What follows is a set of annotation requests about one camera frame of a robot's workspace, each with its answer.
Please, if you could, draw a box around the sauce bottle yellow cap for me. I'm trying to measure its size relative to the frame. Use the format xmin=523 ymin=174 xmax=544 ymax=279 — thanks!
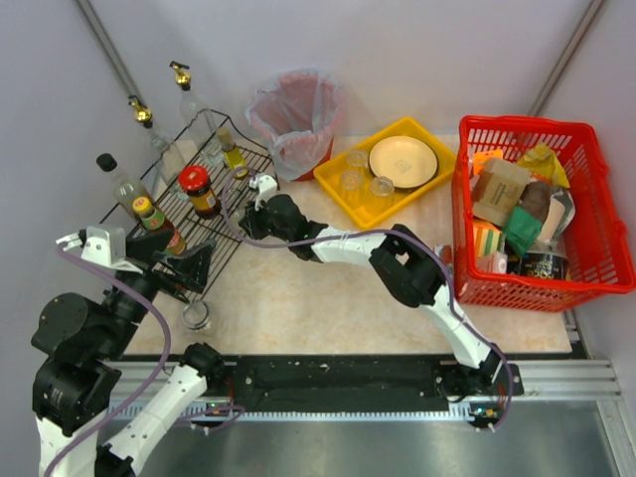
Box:
xmin=132 ymin=196 xmax=187 ymax=255

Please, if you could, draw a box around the dark sauce bottle black cap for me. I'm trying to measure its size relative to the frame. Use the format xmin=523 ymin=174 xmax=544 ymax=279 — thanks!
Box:
xmin=95 ymin=153 xmax=152 ymax=221

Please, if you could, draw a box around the small yellow label bottle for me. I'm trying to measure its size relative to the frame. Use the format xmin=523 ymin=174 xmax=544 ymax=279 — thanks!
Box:
xmin=217 ymin=127 xmax=247 ymax=173

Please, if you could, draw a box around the red lid chili jar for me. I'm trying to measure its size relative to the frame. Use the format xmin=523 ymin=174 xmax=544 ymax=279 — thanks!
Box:
xmin=178 ymin=165 xmax=221 ymax=220

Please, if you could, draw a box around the clear glass cup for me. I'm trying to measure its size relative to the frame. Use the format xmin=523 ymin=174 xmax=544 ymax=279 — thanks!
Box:
xmin=369 ymin=176 xmax=395 ymax=201
xmin=345 ymin=149 xmax=369 ymax=172
xmin=339 ymin=170 xmax=364 ymax=201

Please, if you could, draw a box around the glass oil bottle gold spout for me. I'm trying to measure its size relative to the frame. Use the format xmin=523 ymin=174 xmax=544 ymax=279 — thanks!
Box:
xmin=127 ymin=94 xmax=186 ymax=186

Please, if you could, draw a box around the beige plate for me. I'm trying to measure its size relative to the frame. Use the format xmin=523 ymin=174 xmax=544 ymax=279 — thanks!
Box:
xmin=368 ymin=136 xmax=439 ymax=189

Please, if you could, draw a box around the glass jar metal rim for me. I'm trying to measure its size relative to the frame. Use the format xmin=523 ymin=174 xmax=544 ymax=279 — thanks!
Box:
xmin=234 ymin=166 xmax=249 ymax=180

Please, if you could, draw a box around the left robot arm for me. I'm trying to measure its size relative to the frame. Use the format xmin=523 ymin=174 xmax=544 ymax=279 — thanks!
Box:
xmin=31 ymin=226 xmax=229 ymax=476

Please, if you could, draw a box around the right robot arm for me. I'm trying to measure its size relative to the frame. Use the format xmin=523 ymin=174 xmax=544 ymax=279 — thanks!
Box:
xmin=222 ymin=194 xmax=514 ymax=386

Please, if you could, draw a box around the yellow plastic tray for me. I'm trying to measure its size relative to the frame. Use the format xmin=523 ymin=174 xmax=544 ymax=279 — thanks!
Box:
xmin=314 ymin=116 xmax=456 ymax=230

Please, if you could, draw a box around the red bin with plastic bag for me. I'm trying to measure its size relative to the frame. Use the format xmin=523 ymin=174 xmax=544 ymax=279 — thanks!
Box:
xmin=245 ymin=68 xmax=346 ymax=181

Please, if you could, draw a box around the red snack packet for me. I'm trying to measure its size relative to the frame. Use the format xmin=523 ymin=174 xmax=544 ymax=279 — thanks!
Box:
xmin=434 ymin=244 xmax=453 ymax=269

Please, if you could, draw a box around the colourful sponge stack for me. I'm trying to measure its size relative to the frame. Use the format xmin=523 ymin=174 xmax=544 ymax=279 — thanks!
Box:
xmin=473 ymin=220 xmax=505 ymax=258

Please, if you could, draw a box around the brown paper box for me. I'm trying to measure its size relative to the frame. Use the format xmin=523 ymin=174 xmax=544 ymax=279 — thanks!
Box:
xmin=471 ymin=158 xmax=532 ymax=228

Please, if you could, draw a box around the pink white packet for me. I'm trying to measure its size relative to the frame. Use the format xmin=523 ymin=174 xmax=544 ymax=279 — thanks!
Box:
xmin=476 ymin=251 xmax=508 ymax=274

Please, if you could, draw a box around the green bag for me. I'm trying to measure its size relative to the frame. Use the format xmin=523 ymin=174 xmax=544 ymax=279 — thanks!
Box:
xmin=503 ymin=207 xmax=543 ymax=255

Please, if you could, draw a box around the black round tin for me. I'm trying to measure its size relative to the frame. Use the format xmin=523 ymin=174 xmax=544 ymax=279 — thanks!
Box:
xmin=507 ymin=243 xmax=569 ymax=280

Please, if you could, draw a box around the yellow snack bag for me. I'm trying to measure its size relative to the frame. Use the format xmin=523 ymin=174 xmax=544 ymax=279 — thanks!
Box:
xmin=517 ymin=143 xmax=570 ymax=189

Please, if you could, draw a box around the brown foil pouch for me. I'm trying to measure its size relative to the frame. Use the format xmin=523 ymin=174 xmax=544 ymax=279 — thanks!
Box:
xmin=521 ymin=181 xmax=575 ymax=243

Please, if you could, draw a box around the red plastic basket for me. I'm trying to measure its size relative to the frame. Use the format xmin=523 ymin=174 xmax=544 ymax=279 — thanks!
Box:
xmin=451 ymin=115 xmax=635 ymax=312

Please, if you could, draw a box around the black wire rack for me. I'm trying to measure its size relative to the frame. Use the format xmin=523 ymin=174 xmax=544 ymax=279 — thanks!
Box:
xmin=99 ymin=108 xmax=274 ymax=298

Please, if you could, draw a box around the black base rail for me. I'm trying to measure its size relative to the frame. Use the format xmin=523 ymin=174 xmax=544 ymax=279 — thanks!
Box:
xmin=113 ymin=352 xmax=528 ymax=413

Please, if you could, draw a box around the grey cable duct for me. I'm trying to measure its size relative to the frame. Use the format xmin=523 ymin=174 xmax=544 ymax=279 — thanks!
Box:
xmin=113 ymin=399 xmax=503 ymax=423

